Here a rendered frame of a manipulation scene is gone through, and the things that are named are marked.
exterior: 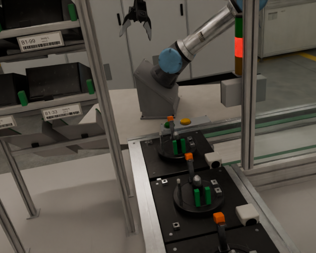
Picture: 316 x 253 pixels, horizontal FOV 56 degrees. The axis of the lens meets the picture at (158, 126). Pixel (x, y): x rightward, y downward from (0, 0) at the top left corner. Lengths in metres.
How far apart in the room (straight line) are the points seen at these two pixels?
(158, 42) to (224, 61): 0.99
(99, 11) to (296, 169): 3.26
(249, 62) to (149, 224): 0.50
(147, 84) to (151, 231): 0.84
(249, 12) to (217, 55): 3.54
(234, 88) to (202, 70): 3.44
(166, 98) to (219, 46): 2.88
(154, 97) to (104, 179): 0.53
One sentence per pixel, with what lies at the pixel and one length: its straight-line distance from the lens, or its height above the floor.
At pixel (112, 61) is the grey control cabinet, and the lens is 4.02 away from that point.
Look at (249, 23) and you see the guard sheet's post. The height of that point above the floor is 1.40.
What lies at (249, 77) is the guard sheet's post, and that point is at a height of 1.26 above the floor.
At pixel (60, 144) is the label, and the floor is 1.11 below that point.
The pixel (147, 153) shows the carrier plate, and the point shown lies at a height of 0.97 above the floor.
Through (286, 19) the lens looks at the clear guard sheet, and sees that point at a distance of 0.85.
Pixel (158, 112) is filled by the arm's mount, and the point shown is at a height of 0.90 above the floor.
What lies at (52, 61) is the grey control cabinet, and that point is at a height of 0.67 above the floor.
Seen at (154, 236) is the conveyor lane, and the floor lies 0.96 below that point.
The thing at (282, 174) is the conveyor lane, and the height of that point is 0.91.
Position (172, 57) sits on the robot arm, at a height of 1.19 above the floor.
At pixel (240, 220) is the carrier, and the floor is 0.97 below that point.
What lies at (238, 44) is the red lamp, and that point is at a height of 1.34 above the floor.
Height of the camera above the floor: 1.54
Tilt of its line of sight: 28 degrees down
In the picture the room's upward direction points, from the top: 8 degrees counter-clockwise
